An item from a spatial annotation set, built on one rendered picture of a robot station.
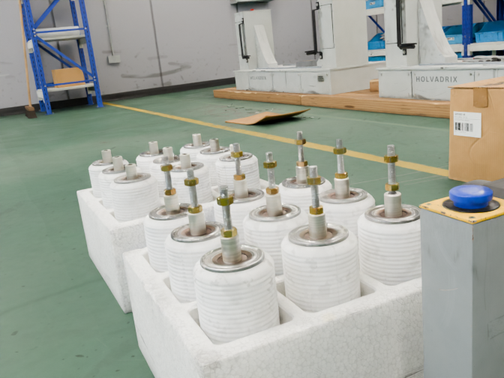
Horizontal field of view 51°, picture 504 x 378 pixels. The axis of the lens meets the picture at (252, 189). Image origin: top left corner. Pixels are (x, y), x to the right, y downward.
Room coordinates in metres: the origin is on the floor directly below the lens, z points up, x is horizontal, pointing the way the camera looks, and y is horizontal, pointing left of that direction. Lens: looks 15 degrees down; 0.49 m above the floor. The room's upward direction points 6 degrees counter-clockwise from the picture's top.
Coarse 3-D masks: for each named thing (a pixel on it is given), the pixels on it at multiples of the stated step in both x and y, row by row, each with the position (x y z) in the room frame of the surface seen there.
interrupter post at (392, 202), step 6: (396, 192) 0.68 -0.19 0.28; (384, 198) 0.68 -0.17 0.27; (390, 198) 0.67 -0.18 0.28; (396, 198) 0.66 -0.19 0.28; (390, 204) 0.67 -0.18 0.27; (396, 204) 0.66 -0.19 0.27; (390, 210) 0.67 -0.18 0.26; (396, 210) 0.66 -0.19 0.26; (390, 216) 0.67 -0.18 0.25; (396, 216) 0.66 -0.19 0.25
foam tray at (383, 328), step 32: (128, 256) 0.81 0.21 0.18; (128, 288) 0.83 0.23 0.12; (160, 288) 0.68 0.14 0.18; (384, 288) 0.61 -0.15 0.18; (416, 288) 0.60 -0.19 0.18; (160, 320) 0.63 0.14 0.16; (192, 320) 0.58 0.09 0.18; (288, 320) 0.57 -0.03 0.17; (320, 320) 0.54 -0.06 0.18; (352, 320) 0.55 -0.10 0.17; (384, 320) 0.57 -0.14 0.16; (416, 320) 0.59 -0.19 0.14; (160, 352) 0.66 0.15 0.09; (192, 352) 0.51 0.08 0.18; (224, 352) 0.50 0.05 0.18; (256, 352) 0.50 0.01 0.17; (288, 352) 0.52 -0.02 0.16; (320, 352) 0.54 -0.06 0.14; (352, 352) 0.55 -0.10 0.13; (384, 352) 0.57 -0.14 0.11; (416, 352) 0.59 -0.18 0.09
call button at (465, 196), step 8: (456, 192) 0.50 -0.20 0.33; (464, 192) 0.49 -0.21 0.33; (472, 192) 0.49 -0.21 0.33; (480, 192) 0.49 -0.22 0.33; (488, 192) 0.49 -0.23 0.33; (456, 200) 0.49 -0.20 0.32; (464, 200) 0.48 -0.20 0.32; (472, 200) 0.48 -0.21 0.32; (480, 200) 0.48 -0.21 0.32; (488, 200) 0.48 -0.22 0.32; (472, 208) 0.49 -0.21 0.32
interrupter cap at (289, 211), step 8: (256, 208) 0.76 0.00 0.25; (264, 208) 0.76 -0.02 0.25; (288, 208) 0.74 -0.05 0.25; (296, 208) 0.74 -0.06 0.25; (256, 216) 0.72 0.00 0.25; (264, 216) 0.72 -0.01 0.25; (272, 216) 0.72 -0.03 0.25; (280, 216) 0.71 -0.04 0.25; (288, 216) 0.70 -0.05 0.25; (296, 216) 0.71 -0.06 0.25
